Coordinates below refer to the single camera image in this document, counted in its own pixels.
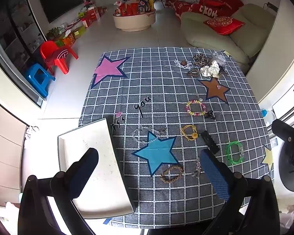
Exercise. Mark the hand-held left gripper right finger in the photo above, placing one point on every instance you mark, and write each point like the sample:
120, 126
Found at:
215, 173

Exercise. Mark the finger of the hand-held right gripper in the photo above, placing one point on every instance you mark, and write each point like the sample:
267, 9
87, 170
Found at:
284, 129

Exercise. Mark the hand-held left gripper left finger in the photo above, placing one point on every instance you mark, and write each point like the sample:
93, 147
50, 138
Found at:
84, 171

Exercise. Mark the silver star hair clip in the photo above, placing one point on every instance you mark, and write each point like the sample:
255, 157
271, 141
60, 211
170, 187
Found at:
198, 170

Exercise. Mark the white rectangular tray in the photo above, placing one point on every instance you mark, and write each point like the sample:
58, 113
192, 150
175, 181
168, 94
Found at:
100, 151

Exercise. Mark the black scalloped hair clip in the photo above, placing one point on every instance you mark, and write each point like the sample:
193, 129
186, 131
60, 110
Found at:
209, 140

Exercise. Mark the green translucent bangle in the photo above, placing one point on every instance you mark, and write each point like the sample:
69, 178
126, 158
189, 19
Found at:
241, 149

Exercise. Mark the small black claw clip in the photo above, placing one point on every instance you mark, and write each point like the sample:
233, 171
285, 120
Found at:
210, 115

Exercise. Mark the blue capped bottle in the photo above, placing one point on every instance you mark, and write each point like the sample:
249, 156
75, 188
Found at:
267, 117

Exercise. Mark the white washing machine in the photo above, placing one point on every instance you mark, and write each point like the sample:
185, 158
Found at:
291, 171

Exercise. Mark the white crumpled rag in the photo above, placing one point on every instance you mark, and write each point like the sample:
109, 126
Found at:
31, 132

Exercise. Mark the cream drawer cabinet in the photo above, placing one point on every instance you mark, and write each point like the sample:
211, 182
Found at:
5, 151

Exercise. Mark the grey checkered star tablecloth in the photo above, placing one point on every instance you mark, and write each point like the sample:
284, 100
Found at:
161, 98

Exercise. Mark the white dotted scrunchie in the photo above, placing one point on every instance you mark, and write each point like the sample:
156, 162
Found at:
210, 68

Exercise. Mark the clear plastic bag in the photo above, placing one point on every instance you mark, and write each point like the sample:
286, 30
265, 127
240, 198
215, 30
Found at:
219, 57

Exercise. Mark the brown claw clip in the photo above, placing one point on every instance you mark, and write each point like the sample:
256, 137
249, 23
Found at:
194, 72

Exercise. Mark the blue plastic stool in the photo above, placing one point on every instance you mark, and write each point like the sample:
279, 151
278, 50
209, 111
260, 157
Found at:
33, 78

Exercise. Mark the leopard print scrunchie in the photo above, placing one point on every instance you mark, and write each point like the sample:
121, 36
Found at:
202, 59

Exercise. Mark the beige sofa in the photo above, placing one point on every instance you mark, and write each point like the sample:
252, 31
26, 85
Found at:
210, 39

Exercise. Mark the red embroidered cushion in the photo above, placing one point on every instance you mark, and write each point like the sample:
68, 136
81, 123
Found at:
224, 25

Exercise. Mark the red plastic chair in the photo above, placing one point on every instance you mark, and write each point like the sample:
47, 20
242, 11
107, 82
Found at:
55, 53

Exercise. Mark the green potted plant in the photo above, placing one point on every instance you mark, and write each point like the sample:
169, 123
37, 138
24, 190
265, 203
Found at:
53, 33

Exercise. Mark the red printed sofa blanket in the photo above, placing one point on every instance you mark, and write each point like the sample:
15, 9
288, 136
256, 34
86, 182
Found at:
198, 5

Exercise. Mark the red cardboard box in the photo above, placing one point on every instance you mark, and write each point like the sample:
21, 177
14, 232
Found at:
90, 17

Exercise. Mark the round cream coffee table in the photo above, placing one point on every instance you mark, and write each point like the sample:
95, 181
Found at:
133, 22

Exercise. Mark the pile of snack packets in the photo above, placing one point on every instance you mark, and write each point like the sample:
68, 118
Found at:
133, 7

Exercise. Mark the black wall television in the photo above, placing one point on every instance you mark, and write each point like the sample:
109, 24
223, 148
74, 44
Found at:
60, 0

